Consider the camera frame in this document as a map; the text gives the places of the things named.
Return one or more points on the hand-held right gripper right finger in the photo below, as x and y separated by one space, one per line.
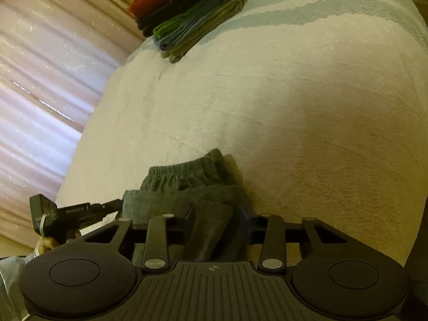
246 224

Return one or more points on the pink sheer curtain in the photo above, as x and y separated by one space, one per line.
43 83

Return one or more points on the grey-green elastic waist shorts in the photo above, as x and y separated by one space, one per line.
187 194

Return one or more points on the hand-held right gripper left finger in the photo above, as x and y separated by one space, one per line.
189 221

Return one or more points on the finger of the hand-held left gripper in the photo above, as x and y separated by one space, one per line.
112 207

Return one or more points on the person's left forearm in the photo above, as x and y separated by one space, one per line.
11 271

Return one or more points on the green folded cloth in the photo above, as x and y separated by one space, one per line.
192 16

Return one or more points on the black folded cloth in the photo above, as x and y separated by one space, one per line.
180 5

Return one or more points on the white textured bed blanket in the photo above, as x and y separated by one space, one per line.
284 107

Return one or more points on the person's left hand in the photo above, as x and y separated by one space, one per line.
50 242

